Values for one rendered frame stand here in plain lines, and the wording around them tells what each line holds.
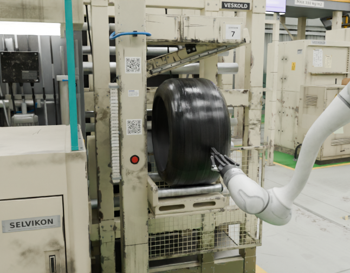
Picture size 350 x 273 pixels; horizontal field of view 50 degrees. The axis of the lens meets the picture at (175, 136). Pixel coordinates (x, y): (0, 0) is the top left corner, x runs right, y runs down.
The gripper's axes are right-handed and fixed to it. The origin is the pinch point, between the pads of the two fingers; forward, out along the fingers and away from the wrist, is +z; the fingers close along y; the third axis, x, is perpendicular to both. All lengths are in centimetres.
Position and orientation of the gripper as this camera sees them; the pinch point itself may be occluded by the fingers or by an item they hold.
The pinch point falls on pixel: (214, 153)
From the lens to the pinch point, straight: 170.8
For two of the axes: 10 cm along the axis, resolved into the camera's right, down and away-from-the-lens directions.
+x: -0.7, 9.1, 4.1
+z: -2.6, -4.1, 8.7
